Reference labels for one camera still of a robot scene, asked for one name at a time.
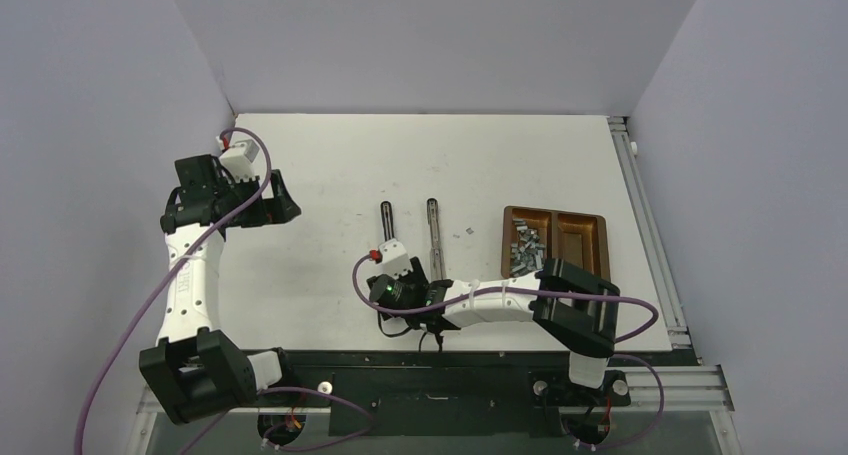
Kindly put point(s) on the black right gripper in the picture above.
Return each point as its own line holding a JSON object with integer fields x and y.
{"x": 416, "y": 275}

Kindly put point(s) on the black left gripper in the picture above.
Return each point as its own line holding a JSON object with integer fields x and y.
{"x": 276, "y": 210}

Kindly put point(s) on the brown wooden tray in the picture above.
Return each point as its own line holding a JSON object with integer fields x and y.
{"x": 577, "y": 238}

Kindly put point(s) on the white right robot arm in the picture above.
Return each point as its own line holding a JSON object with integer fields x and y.
{"x": 554, "y": 298}

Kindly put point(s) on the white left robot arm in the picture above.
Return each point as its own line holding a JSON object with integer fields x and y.
{"x": 194, "y": 370}

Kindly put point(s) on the pile of grey staples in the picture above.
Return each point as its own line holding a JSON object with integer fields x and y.
{"x": 529, "y": 249}

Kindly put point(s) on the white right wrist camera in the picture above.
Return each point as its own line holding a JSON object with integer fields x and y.
{"x": 393, "y": 258}

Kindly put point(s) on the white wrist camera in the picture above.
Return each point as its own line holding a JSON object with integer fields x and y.
{"x": 393, "y": 258}
{"x": 238, "y": 158}

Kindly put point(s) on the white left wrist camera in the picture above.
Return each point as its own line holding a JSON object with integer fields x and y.
{"x": 238, "y": 158}

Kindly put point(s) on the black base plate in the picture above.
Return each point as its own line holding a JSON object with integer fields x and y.
{"x": 398, "y": 393}

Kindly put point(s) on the aluminium rail frame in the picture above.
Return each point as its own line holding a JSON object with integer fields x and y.
{"x": 290, "y": 287}

